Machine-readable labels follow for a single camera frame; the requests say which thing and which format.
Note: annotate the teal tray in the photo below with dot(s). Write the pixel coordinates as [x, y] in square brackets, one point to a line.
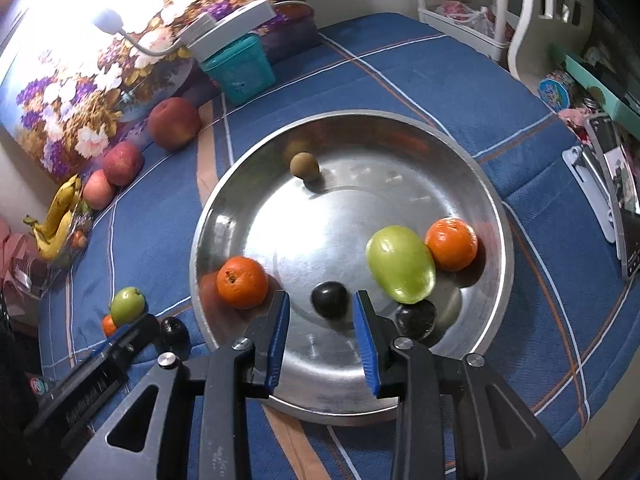
[600, 80]

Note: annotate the large dark red apple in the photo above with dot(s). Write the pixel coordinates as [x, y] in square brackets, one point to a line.
[174, 122]

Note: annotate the colourful round tin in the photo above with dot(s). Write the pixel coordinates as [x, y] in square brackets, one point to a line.
[557, 90]

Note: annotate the large orange tangerine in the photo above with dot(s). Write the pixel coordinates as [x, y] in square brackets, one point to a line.
[451, 243]

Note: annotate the black smartphone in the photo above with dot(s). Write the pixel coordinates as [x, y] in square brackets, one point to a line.
[617, 185]

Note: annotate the bunch of yellow bananas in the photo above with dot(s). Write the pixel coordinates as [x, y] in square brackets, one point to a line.
[55, 220]

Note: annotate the blue plaid tablecloth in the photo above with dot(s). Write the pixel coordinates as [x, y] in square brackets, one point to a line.
[400, 80]

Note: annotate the small orange tangerine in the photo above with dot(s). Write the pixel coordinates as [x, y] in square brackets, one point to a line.
[242, 281]

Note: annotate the teal plastic box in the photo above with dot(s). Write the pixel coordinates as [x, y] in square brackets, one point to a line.
[240, 70]

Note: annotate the pinkish apple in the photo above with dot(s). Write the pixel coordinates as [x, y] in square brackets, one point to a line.
[99, 187]

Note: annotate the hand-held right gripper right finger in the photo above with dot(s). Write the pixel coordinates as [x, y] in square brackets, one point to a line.
[365, 345]

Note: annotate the round metal plate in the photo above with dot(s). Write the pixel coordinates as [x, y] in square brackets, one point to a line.
[325, 220]

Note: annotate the white phone stand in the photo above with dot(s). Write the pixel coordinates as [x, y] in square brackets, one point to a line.
[590, 190]

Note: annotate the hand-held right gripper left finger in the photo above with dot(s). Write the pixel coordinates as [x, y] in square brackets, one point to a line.
[280, 340]

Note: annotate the dark purple plum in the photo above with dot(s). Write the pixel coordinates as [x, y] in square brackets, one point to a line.
[415, 317]
[172, 330]
[328, 299]

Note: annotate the clear plastic fruit container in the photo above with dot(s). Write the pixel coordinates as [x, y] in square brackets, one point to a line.
[75, 255]

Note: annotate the floral painting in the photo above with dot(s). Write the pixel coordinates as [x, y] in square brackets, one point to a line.
[75, 85]

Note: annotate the brown longan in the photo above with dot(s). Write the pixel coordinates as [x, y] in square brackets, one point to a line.
[304, 166]

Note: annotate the white gooseneck desk lamp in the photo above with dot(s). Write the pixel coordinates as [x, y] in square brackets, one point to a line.
[225, 25]

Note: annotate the small red-orange fruit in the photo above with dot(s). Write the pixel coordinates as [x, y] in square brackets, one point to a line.
[79, 240]

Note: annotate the pink floral cloth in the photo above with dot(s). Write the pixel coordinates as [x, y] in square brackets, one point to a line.
[572, 122]

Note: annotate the white chair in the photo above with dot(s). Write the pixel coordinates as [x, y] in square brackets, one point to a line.
[530, 20]

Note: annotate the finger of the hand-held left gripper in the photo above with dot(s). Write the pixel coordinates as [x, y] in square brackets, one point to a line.
[140, 335]

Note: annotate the pink plastic bag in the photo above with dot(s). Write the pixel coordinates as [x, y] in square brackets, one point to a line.
[465, 15]

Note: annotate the white storage rack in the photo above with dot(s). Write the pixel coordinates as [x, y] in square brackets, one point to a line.
[500, 10]

